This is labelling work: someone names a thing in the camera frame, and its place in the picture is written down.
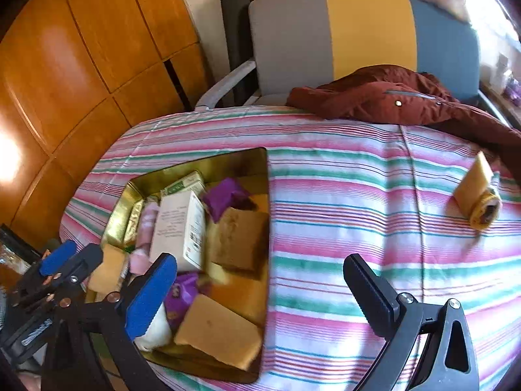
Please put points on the white sock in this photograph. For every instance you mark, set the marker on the white sock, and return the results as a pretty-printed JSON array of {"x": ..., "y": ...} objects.
[{"x": 158, "y": 333}]

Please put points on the large yellow sponge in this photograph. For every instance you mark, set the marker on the large yellow sponge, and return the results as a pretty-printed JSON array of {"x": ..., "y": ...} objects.
[{"x": 240, "y": 240}]

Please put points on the yellow sponge piece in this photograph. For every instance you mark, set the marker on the yellow sponge piece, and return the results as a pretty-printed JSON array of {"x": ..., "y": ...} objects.
[{"x": 219, "y": 332}]

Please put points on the white carton box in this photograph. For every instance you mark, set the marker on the white carton box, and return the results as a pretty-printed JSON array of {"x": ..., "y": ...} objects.
[{"x": 179, "y": 230}]

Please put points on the yellow sock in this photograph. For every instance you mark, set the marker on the yellow sock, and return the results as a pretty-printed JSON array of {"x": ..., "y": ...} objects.
[{"x": 477, "y": 198}]

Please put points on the purple box on desk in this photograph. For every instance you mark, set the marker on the purple box on desk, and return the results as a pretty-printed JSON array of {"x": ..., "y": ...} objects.
[{"x": 512, "y": 91}]

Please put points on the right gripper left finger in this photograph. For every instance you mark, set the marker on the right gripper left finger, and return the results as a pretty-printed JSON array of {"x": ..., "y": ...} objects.
[{"x": 71, "y": 360}]

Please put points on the black rolled mat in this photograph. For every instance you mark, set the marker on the black rolled mat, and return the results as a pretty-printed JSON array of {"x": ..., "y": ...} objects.
[{"x": 236, "y": 23}]

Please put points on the pink sock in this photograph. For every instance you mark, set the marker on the pink sock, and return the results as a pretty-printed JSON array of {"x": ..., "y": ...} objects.
[{"x": 139, "y": 258}]

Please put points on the small yellow sponge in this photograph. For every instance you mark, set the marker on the small yellow sponge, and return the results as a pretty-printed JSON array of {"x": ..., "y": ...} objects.
[{"x": 107, "y": 276}]

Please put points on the orange wooden wardrobe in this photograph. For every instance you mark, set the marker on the orange wooden wardrobe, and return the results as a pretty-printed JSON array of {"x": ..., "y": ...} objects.
[{"x": 76, "y": 75}]

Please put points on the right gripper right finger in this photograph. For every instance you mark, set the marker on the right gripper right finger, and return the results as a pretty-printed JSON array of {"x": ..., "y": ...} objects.
[{"x": 447, "y": 361}]

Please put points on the grey yellow blue chair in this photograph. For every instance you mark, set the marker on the grey yellow blue chair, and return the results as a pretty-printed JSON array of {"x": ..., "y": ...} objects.
[{"x": 299, "y": 43}]

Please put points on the maroon jacket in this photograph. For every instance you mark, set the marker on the maroon jacket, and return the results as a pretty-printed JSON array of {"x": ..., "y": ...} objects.
[{"x": 392, "y": 94}]

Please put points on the striped bed sheet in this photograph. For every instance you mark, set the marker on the striped bed sheet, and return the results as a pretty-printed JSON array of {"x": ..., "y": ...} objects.
[{"x": 340, "y": 187}]

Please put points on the purple packet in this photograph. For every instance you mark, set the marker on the purple packet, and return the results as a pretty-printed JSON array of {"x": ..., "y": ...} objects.
[{"x": 227, "y": 194}]

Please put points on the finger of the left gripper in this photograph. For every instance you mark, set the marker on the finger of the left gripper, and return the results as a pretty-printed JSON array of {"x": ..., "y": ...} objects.
[
  {"x": 54, "y": 261},
  {"x": 78, "y": 267}
]

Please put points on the green tea box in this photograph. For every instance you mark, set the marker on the green tea box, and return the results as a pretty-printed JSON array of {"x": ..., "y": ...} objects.
[{"x": 191, "y": 182}]

